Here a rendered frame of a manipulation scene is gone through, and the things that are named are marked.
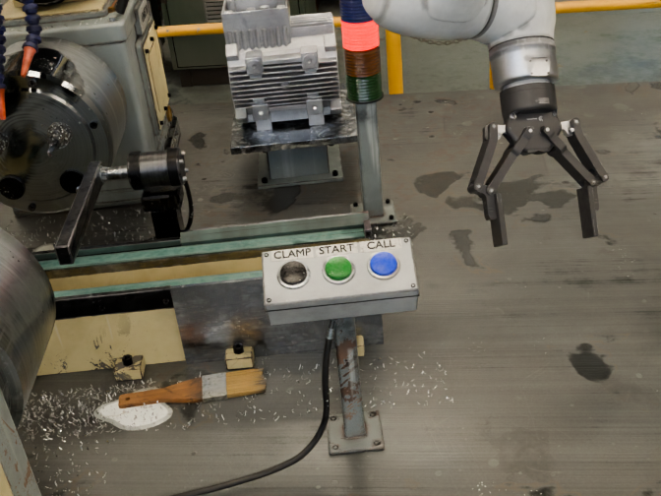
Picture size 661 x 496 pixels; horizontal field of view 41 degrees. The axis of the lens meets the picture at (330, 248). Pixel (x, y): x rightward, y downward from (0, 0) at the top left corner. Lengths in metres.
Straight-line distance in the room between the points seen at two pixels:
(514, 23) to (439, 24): 0.12
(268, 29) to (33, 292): 0.78
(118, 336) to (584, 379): 0.65
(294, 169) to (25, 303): 0.85
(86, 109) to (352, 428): 0.66
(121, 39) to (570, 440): 1.01
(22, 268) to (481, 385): 0.61
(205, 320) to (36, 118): 0.44
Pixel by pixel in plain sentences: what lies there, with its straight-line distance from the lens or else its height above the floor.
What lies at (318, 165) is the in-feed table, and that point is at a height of 0.83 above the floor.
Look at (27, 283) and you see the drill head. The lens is 1.03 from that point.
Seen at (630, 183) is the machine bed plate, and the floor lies 0.80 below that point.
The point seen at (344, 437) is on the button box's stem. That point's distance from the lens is 1.14.
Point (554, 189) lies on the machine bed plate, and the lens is 1.68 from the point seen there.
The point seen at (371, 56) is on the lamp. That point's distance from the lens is 1.46.
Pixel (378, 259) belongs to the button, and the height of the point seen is 1.07.
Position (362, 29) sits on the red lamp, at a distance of 1.44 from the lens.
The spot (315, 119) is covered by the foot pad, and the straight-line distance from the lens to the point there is 1.69.
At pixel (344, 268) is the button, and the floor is 1.07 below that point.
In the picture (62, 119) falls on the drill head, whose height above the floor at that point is 1.08.
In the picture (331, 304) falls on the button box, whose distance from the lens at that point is 0.97.
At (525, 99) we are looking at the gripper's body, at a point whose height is 1.12.
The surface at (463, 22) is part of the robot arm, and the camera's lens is 1.18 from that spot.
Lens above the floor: 1.60
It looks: 32 degrees down
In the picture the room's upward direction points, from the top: 6 degrees counter-clockwise
